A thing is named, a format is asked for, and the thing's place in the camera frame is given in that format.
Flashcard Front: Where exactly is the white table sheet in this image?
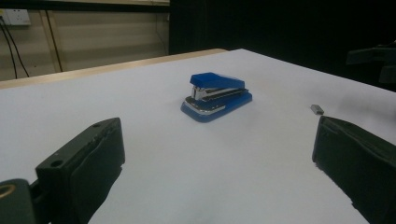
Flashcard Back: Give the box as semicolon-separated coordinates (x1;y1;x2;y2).
0;49;396;224

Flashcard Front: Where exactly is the small grey staple strip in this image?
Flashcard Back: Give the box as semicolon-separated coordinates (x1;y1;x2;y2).
310;104;325;116

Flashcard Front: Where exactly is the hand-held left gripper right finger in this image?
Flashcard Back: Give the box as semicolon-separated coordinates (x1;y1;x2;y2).
312;115;396;224

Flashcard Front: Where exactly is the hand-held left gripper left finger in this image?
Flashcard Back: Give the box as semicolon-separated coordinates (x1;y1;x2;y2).
35;117;126;224

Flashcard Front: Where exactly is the white wall socket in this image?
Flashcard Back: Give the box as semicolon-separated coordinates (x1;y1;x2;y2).
0;8;32;27

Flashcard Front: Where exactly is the blue stapler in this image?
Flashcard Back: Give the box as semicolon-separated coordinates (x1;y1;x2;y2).
180;72;253;123

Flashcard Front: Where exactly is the black metal bar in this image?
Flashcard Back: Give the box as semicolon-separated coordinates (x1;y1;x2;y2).
0;0;171;14

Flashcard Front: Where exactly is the black curtain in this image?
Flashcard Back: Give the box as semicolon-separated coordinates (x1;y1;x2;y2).
168;0;396;92

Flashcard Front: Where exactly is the black wall cable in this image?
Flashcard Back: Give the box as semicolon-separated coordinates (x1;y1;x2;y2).
2;23;31;78
0;22;19;79

